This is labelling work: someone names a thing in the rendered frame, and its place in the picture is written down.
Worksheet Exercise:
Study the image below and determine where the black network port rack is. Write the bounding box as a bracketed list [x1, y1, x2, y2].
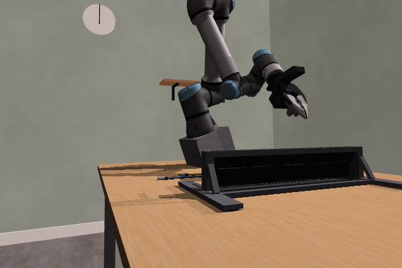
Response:
[178, 146, 402, 212]

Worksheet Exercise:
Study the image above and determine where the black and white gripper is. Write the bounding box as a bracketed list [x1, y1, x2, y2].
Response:
[266, 71, 308, 119]

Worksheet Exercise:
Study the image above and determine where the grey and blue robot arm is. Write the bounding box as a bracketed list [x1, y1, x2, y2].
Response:
[178, 0, 305, 139]

